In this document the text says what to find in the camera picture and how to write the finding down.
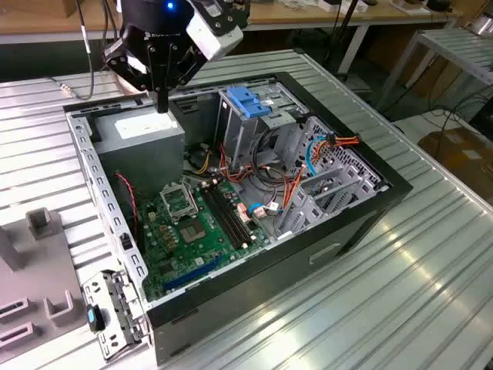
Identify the blue drive cage latch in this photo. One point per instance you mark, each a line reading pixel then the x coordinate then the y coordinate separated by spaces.
pixel 246 102

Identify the black square chipset chip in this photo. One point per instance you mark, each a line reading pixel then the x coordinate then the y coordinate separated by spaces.
pixel 192 232

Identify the CPU socket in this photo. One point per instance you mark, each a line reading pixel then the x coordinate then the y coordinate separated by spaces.
pixel 179 200

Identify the grey metal drive cage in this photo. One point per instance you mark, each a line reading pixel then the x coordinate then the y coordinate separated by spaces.
pixel 239 138

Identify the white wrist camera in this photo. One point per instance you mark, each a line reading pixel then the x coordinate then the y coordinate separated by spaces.
pixel 215 42

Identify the black latch with blue button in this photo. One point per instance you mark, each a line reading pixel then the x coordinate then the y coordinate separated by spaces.
pixel 94 318

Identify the metal slat side table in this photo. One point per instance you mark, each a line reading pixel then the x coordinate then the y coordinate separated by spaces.
pixel 462 50

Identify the blue expansion slot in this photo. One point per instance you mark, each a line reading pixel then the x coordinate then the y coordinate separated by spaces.
pixel 192 274

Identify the green motherboard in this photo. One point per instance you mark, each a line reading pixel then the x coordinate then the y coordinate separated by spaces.
pixel 215 254

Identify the grey parts rack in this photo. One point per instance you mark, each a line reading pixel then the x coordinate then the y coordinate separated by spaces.
pixel 38 270

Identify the grey power supply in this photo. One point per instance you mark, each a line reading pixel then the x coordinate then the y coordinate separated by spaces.
pixel 142 162

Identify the grey metal disk bay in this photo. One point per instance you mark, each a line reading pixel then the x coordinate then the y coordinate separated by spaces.
pixel 306 221

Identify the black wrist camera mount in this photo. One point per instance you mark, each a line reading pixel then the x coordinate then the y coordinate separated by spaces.
pixel 231 15

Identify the black PC case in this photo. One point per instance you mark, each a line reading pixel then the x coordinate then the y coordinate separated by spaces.
pixel 269 277

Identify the pale board power socket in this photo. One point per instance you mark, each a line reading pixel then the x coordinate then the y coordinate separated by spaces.
pixel 243 214

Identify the silver expansion bracket flap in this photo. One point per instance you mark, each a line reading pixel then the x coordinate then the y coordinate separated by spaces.
pixel 96 287

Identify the black RAM slot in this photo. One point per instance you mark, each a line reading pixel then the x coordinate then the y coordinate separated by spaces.
pixel 231 214
pixel 220 217
pixel 236 212
pixel 225 216

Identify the brown cardboard box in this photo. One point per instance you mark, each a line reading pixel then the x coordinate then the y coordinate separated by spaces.
pixel 462 154

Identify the wooden desk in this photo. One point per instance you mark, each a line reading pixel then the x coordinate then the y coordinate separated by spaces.
pixel 46 21

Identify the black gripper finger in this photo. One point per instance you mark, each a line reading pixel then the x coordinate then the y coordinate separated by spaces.
pixel 164 83
pixel 119 61

